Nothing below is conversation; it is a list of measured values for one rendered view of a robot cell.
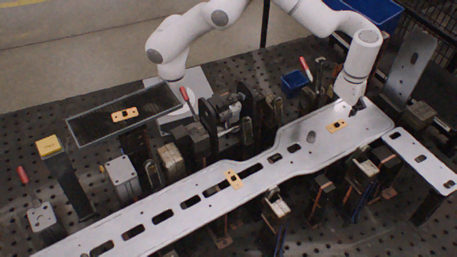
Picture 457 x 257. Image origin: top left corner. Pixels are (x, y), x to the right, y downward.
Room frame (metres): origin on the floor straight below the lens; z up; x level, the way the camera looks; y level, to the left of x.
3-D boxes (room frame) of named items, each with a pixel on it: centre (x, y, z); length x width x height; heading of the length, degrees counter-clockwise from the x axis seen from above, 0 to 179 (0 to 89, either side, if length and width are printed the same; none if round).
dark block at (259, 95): (1.07, -0.10, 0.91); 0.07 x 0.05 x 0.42; 32
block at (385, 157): (0.90, -0.58, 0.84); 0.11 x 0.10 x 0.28; 32
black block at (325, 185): (0.77, -0.34, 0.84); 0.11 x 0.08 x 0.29; 32
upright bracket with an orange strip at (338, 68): (1.20, -0.42, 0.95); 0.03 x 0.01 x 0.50; 122
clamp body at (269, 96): (1.09, -0.17, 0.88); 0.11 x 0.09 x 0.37; 32
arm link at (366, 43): (1.02, -0.42, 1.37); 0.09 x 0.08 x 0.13; 156
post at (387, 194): (0.93, -0.65, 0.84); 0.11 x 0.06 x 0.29; 32
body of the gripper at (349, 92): (1.02, -0.42, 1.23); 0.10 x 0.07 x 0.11; 32
